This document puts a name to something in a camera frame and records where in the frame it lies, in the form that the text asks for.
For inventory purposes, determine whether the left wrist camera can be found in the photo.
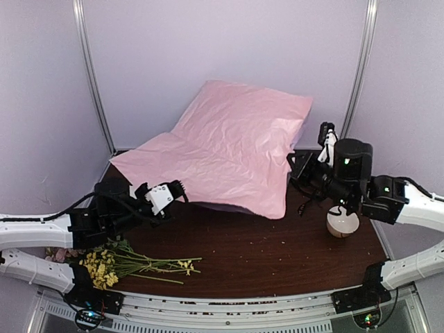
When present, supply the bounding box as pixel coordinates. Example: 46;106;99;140
145;185;173;216

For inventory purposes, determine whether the fake flower bunch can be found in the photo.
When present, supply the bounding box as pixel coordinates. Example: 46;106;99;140
45;240;202;290

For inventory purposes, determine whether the aluminium frame post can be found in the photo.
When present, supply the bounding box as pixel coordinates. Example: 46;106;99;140
340;0;379;139
72;0;117;156

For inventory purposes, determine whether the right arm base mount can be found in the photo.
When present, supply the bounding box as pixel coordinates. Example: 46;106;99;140
332;286;392;331

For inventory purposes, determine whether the front aluminium rail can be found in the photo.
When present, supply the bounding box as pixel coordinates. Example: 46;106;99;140
33;273;431;333

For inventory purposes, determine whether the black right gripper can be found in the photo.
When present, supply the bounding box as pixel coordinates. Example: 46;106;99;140
288;150;357;211

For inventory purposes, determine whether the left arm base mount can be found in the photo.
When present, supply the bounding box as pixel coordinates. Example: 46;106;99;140
60;289;124;332

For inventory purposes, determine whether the right aluminium frame post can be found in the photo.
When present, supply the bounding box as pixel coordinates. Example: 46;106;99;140
340;0;379;139

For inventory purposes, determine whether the white round bowl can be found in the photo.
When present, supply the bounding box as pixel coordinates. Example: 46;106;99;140
326;205;360;239

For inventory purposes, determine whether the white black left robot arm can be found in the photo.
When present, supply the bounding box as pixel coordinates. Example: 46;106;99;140
1;178;187;308

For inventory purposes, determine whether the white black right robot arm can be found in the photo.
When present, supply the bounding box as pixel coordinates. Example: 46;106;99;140
287;139;443;307

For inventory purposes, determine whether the black printed ribbon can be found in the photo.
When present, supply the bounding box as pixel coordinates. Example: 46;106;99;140
296;187;325;217

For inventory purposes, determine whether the left aluminium frame post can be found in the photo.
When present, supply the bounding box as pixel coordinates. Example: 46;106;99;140
72;0;117;156

